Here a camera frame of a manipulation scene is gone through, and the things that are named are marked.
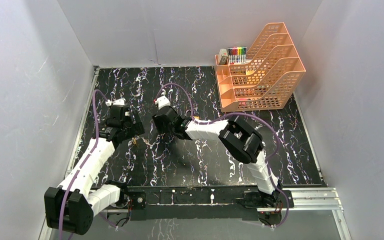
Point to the aluminium front rail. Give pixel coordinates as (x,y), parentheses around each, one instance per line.
(301,198)

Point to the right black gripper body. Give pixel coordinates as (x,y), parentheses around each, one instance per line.
(161,127)

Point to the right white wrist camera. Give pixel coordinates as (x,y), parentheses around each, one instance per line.
(162,101)

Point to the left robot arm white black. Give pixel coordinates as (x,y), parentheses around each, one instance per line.
(72,205)

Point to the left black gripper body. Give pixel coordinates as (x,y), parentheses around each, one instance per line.
(135,126)

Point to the orange plastic file organizer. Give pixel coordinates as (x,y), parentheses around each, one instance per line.
(268,78)

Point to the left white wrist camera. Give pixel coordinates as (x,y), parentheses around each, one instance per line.
(118,102)

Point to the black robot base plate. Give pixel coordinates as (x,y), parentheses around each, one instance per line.
(198,202)

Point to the aluminium rail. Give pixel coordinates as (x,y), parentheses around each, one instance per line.
(72,159)
(301,198)

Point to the coloured marker pen set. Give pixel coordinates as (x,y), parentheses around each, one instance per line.
(237,55)

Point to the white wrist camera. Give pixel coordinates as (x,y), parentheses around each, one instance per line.
(118,102)
(162,101)

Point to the aluminium left side rail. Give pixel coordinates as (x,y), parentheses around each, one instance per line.
(72,159)

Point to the grey eraser box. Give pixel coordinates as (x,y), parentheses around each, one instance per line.
(223,57)

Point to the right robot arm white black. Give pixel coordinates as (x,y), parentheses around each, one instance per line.
(243,143)

